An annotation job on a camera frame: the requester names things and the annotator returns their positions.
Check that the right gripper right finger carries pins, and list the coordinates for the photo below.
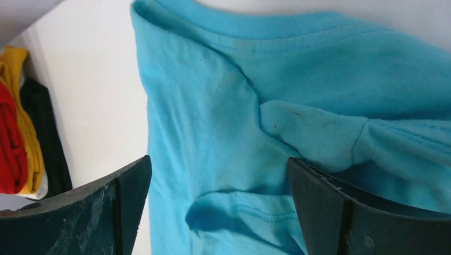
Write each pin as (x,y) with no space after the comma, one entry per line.
(338,218)

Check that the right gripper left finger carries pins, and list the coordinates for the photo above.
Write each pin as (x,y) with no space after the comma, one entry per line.
(100,217)

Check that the turquoise t shirt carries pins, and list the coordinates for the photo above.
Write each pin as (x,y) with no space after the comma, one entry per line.
(232,97)

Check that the white folded t shirt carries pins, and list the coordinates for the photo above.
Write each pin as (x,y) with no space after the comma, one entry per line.
(42,191)

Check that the red folded t shirt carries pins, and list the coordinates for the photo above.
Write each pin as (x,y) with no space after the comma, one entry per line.
(14,168)

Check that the black folded t shirt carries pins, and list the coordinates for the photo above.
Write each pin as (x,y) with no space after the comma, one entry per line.
(36,101)

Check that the orange folded t shirt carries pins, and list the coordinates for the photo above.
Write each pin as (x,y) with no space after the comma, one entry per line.
(12,60)

